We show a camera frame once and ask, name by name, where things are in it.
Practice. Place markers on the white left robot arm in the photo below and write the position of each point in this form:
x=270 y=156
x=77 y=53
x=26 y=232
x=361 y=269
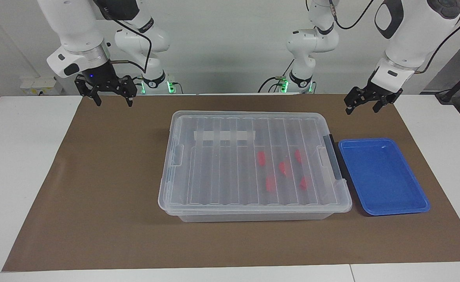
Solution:
x=414 y=35

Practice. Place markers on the white label strip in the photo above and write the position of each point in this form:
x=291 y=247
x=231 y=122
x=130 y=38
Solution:
x=226 y=136

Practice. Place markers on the brown table mat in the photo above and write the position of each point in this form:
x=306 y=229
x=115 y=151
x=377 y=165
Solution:
x=96 y=196

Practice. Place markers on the white wall outlet strip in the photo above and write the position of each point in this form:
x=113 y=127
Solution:
x=38 y=84

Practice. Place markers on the clear ribbed plastic lid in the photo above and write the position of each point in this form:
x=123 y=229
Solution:
x=222 y=172

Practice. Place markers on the black stand leg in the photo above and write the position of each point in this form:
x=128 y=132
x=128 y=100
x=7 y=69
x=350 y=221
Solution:
x=445 y=96

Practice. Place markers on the clear plastic storage box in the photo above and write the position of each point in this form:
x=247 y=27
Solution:
x=253 y=217

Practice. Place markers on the blue plastic tray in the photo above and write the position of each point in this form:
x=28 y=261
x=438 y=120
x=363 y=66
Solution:
x=382 y=176

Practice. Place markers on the red block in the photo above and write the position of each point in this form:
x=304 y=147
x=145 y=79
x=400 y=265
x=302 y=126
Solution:
x=261 y=158
x=282 y=167
x=303 y=182
x=298 y=156
x=269 y=183

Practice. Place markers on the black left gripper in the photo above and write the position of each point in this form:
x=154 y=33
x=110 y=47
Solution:
x=384 y=91

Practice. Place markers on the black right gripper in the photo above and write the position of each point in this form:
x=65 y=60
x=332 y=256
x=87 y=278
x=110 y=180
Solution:
x=102 y=80

